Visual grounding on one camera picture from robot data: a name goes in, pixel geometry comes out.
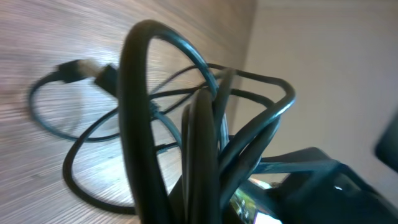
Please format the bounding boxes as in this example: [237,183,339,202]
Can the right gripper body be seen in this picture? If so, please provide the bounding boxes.
[229,147,397,223]

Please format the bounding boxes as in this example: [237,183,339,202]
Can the thin black USB cable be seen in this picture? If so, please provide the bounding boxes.
[27,58,280,215]

